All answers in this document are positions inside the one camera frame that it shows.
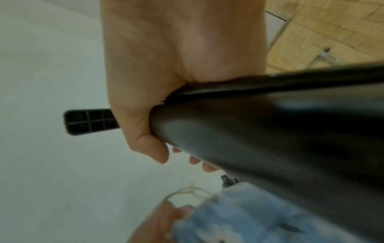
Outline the person's right hand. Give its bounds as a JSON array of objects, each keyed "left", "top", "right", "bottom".
[{"left": 99, "top": 0, "right": 268, "bottom": 173}]

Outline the black pump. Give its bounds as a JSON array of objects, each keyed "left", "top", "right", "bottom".
[{"left": 63, "top": 60, "right": 384, "bottom": 243}]

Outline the person's left hand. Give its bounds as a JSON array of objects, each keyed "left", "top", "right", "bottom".
[{"left": 128, "top": 203, "right": 194, "bottom": 243}]

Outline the blue floral drawstring bag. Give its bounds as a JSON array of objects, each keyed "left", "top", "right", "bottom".
[{"left": 163, "top": 183, "right": 360, "bottom": 243}]

